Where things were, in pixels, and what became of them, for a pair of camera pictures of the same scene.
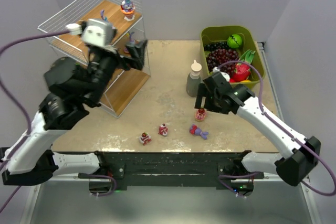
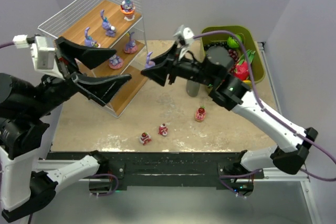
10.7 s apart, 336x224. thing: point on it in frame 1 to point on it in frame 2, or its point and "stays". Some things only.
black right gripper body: [206, 96] to [171, 66]
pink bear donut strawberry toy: [200, 114] stays
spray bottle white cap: [193, 80] stays
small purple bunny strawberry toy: [194, 130] to [149, 63]
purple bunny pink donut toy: [126, 50] stays
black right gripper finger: [201, 92] to [158, 73]
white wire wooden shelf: [125, 11] stays
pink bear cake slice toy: [145, 138] stays
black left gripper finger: [137, 55] to [89, 57]
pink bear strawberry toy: [163, 129] stays
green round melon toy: [234, 41] stays
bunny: [127, 7] stays
